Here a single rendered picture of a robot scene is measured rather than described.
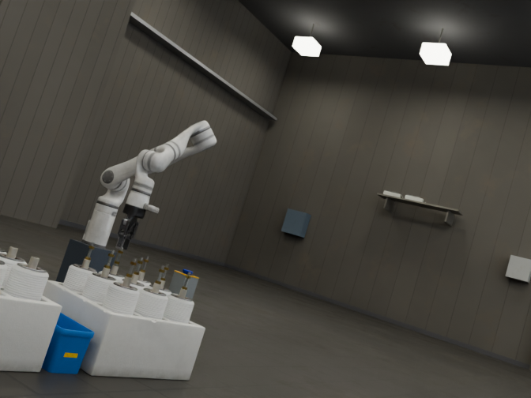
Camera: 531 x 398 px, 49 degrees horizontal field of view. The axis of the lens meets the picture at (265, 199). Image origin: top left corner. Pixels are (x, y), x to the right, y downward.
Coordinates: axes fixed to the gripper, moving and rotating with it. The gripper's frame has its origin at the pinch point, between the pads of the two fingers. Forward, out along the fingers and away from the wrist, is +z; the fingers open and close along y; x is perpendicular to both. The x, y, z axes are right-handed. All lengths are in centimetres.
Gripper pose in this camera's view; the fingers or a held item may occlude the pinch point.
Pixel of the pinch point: (122, 245)
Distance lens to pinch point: 207.8
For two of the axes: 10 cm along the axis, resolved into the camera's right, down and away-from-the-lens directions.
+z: -3.1, 9.5, -0.9
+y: -0.3, -1.1, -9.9
